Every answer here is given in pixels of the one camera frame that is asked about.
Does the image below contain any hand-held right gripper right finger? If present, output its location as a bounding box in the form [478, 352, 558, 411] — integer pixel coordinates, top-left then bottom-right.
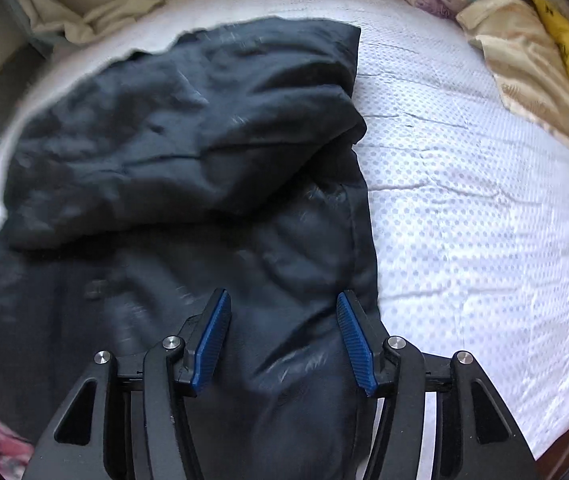
[335, 290, 537, 480]

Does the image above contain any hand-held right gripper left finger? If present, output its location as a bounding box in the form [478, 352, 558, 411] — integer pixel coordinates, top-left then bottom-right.
[22, 287, 232, 480]

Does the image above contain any dark padded jacket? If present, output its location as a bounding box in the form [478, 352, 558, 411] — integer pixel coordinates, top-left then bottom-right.
[0, 16, 385, 480]

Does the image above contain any white quilted bed cover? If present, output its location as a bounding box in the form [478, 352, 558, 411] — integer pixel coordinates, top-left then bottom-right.
[0, 0, 569, 461]

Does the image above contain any cream blanket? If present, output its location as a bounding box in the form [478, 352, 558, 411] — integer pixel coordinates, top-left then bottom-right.
[457, 0, 569, 161]

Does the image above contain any beige curtain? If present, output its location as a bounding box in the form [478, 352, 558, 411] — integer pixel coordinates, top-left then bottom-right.
[7, 0, 180, 53]

